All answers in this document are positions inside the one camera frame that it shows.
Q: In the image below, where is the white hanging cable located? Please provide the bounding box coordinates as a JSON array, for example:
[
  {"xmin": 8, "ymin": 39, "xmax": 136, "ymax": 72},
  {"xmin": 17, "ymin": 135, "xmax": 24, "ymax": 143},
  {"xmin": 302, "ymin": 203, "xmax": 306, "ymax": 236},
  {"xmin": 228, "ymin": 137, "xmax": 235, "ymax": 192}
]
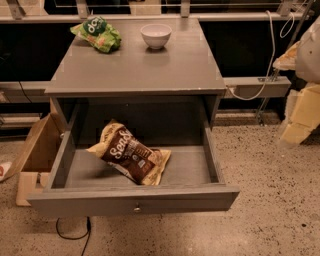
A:
[{"xmin": 227, "ymin": 9, "xmax": 296, "ymax": 102}]

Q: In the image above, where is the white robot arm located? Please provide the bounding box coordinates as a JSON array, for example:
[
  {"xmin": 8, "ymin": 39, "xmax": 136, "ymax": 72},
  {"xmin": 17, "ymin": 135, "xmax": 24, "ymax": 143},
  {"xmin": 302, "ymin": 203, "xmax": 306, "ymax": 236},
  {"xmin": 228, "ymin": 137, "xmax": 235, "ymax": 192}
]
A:
[{"xmin": 273, "ymin": 17, "xmax": 320, "ymax": 147}]

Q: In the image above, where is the light wooden crate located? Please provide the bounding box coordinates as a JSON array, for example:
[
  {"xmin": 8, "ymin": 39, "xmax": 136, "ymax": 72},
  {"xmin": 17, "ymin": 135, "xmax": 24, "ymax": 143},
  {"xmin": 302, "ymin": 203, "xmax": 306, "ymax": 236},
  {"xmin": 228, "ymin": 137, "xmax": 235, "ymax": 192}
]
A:
[{"xmin": 1, "ymin": 100, "xmax": 65, "ymax": 206}]

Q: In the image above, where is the black floor cable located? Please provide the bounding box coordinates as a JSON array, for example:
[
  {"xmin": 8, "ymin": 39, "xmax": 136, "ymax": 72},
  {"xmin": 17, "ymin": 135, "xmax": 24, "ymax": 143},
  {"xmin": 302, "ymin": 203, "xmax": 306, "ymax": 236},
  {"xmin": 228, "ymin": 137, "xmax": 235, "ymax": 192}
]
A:
[{"xmin": 55, "ymin": 216, "xmax": 92, "ymax": 256}]

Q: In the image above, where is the red and white packet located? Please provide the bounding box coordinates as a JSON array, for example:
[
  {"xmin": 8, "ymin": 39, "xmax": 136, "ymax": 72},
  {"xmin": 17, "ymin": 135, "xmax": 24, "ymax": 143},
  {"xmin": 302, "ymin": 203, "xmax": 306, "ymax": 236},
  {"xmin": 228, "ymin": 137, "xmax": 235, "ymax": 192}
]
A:
[{"xmin": 0, "ymin": 162, "xmax": 12, "ymax": 182}]

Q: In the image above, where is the white ceramic bowl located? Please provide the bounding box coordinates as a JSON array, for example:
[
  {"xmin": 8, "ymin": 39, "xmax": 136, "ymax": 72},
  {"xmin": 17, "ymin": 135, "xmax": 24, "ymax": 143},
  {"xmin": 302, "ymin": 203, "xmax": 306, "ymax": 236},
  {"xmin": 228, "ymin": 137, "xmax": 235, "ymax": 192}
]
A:
[{"xmin": 140, "ymin": 24, "xmax": 172, "ymax": 50}]

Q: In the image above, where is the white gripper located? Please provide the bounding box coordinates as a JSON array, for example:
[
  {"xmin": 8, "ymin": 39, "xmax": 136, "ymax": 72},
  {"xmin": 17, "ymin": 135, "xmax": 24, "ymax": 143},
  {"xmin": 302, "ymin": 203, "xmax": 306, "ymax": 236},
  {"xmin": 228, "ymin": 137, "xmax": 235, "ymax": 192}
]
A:
[{"xmin": 273, "ymin": 42, "xmax": 320, "ymax": 146}]

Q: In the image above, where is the brown chip bag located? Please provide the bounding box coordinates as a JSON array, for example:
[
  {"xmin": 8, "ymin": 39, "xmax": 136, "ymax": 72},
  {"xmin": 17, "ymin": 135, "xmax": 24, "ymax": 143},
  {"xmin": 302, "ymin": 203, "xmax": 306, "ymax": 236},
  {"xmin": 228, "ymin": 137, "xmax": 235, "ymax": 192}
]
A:
[{"xmin": 87, "ymin": 119, "xmax": 171, "ymax": 185}]

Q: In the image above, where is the slanted metal pole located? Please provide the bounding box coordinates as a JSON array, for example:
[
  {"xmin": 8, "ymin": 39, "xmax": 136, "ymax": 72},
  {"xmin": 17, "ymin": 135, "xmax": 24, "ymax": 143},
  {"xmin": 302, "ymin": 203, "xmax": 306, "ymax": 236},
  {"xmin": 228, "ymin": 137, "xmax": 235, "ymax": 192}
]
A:
[{"xmin": 255, "ymin": 0, "xmax": 316, "ymax": 126}]

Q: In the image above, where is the green chip bag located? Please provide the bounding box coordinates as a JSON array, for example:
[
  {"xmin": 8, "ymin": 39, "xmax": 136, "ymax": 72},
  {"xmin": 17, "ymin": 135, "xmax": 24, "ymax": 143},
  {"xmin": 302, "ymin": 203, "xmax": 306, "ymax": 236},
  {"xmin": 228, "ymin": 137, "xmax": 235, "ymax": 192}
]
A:
[{"xmin": 70, "ymin": 17, "xmax": 122, "ymax": 53}]

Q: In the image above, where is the open grey top drawer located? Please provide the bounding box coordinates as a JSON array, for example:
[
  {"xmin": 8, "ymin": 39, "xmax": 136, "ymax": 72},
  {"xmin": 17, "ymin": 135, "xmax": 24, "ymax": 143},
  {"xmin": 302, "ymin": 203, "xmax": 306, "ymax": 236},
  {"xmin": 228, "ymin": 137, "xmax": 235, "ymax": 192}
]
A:
[{"xmin": 27, "ymin": 102, "xmax": 239, "ymax": 217}]

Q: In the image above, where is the round metal drawer knob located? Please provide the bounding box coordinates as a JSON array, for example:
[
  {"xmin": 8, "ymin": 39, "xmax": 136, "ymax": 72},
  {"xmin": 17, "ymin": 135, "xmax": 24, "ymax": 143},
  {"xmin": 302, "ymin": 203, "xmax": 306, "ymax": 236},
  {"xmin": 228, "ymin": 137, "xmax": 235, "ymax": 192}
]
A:
[{"xmin": 133, "ymin": 203, "xmax": 142, "ymax": 213}]

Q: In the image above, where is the grey cabinet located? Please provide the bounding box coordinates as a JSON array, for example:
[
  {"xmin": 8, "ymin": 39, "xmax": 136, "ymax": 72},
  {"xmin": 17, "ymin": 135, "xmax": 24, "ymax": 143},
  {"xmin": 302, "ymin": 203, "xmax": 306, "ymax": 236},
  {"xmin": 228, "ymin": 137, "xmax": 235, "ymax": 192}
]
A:
[{"xmin": 46, "ymin": 19, "xmax": 226, "ymax": 146}]

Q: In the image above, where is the grey metal wall rail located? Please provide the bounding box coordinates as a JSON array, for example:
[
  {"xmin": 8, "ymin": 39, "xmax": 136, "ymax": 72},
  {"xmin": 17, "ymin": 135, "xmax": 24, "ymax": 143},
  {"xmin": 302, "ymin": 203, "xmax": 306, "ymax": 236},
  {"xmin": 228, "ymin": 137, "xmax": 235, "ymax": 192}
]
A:
[{"xmin": 224, "ymin": 76, "xmax": 291, "ymax": 99}]

